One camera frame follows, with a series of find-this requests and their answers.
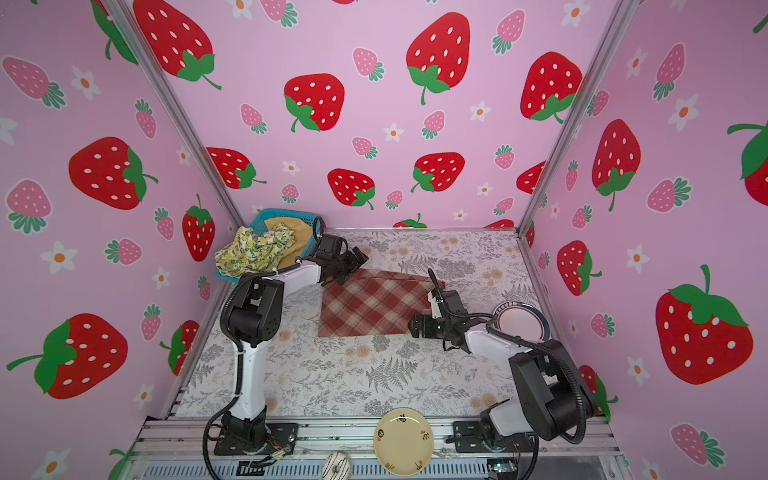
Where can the red plaid skirt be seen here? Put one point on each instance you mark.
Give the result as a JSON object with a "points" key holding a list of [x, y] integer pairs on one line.
{"points": [[373, 301]]}

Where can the pink plate with teal rim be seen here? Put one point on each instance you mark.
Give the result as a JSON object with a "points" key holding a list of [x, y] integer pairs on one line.
{"points": [[515, 318]]}

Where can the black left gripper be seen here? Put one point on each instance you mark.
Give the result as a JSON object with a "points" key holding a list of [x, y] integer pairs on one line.
{"points": [[354, 263]]}

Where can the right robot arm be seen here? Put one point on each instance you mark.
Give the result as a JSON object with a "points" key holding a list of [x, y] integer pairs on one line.
{"points": [[552, 399]]}

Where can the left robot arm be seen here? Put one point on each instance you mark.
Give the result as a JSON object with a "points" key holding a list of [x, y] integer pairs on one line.
{"points": [[251, 318]]}

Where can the cream plate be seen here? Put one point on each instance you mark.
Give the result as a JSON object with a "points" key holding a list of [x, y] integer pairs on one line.
{"points": [[403, 442]]}

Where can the aluminium frame rail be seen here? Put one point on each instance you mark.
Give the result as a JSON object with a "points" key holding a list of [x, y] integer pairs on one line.
{"points": [[172, 449]]}

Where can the chocolate drizzled donut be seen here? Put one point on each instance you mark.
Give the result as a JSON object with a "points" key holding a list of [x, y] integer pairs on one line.
{"points": [[337, 466]]}

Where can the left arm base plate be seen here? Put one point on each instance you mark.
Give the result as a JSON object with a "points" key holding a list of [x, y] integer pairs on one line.
{"points": [[279, 438]]}

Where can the lemon print skirt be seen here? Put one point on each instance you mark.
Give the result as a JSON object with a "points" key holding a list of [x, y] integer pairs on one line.
{"points": [[253, 253]]}

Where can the tan skirt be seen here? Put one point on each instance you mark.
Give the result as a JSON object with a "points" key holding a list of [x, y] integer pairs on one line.
{"points": [[302, 234]]}

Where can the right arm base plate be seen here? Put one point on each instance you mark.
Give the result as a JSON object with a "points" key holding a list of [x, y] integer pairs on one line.
{"points": [[477, 436]]}

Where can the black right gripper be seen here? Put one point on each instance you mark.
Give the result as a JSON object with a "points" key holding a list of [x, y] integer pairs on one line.
{"points": [[426, 328]]}

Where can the teal plastic basket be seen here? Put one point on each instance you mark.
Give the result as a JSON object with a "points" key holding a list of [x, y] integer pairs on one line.
{"points": [[258, 225]]}

